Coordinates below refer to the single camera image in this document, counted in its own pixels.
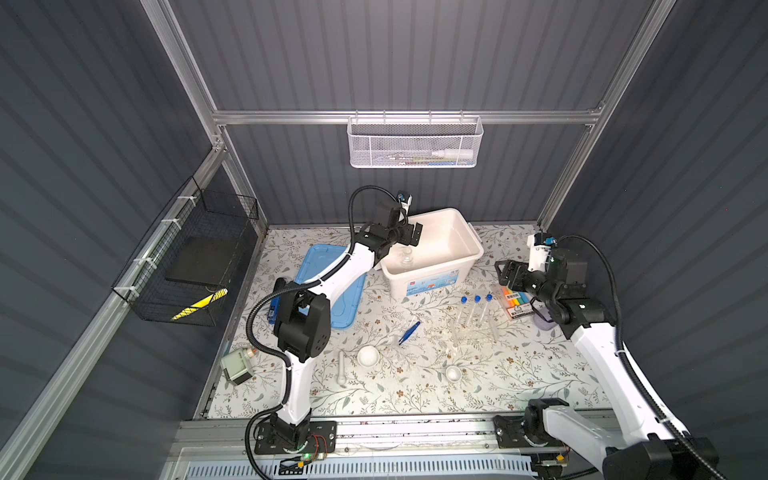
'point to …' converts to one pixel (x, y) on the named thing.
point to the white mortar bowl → (368, 356)
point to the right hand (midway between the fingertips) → (512, 266)
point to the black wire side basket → (188, 266)
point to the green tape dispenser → (236, 367)
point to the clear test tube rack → (487, 334)
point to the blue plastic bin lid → (348, 307)
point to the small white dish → (453, 373)
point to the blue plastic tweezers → (409, 332)
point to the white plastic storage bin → (445, 259)
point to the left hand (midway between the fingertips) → (406, 220)
